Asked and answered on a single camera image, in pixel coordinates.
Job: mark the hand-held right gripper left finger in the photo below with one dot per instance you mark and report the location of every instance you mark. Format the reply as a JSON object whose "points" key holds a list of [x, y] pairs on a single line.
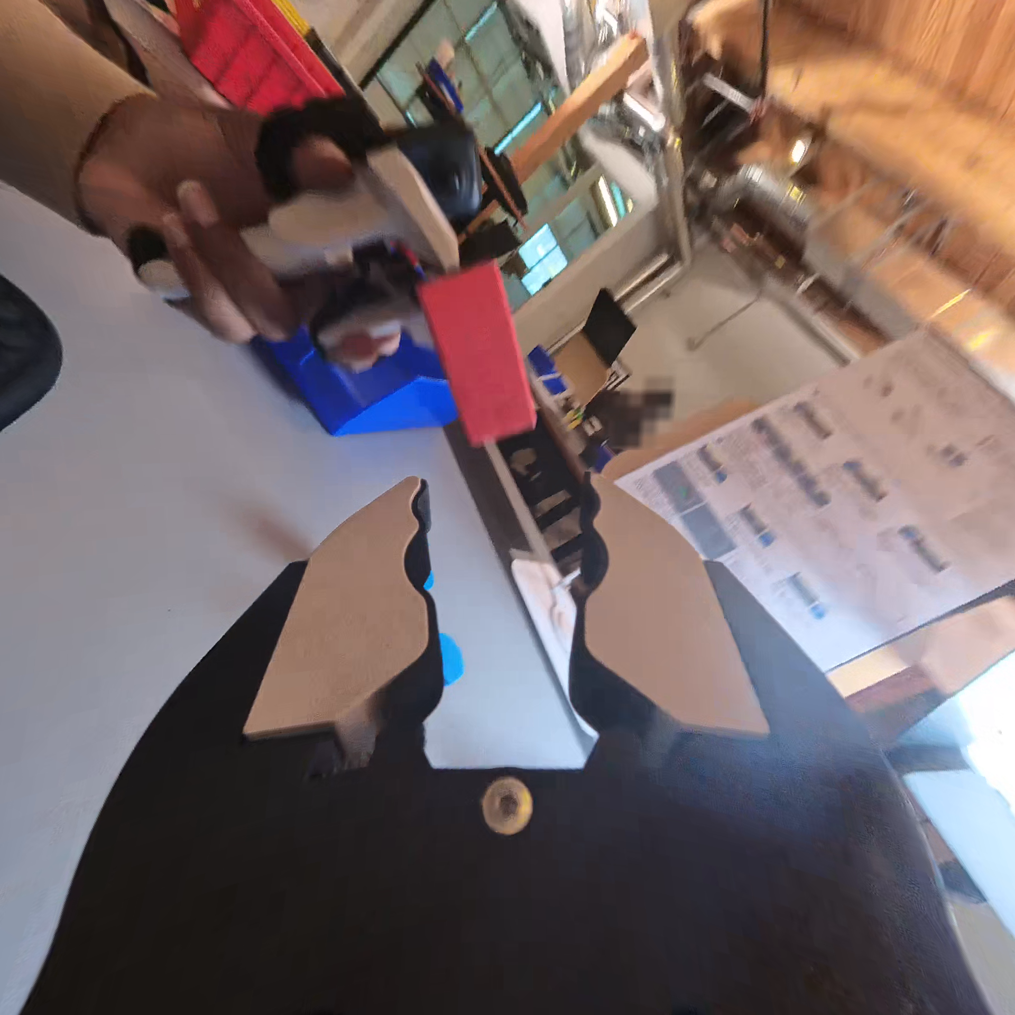
{"points": [[349, 626]]}

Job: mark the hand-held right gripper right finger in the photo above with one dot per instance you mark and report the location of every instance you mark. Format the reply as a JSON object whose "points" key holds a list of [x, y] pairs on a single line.
{"points": [[666, 626]]}

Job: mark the red arch block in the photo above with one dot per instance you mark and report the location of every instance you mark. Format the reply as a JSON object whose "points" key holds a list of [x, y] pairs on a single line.
{"points": [[476, 357]]}

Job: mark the blue plastic bin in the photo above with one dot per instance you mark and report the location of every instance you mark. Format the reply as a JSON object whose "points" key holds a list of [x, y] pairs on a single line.
{"points": [[373, 404]]}

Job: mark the person's left forearm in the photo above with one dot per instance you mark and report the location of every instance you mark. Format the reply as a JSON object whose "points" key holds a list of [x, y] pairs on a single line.
{"points": [[47, 103]]}

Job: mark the person's left hand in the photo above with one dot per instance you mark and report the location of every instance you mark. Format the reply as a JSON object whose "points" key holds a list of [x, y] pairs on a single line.
{"points": [[174, 158]]}

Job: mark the white document stand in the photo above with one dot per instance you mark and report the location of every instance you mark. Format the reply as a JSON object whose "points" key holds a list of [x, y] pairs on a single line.
{"points": [[539, 595]]}

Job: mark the printed instruction sheet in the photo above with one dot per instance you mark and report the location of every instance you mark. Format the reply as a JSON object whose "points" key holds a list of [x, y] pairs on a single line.
{"points": [[832, 492]]}

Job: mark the yellow plastic crate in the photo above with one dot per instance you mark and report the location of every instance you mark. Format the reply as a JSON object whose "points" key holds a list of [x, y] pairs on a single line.
{"points": [[292, 14]]}

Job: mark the small blue bin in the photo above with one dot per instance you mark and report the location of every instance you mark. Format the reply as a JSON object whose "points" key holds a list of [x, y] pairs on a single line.
{"points": [[547, 373]]}

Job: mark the black monitor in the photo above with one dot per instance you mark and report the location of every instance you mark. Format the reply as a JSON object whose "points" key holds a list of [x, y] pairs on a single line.
{"points": [[610, 329]]}

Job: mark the red plastic crate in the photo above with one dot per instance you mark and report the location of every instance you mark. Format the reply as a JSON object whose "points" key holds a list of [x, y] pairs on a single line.
{"points": [[246, 55]]}

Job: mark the cardboard box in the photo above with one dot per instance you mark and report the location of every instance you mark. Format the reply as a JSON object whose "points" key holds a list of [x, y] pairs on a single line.
{"points": [[583, 369]]}

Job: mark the wooden backing board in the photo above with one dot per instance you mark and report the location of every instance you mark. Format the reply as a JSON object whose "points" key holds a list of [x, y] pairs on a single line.
{"points": [[951, 642]]}

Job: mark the black padded armrest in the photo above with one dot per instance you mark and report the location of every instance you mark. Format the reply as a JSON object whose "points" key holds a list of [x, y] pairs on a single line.
{"points": [[24, 357]]}

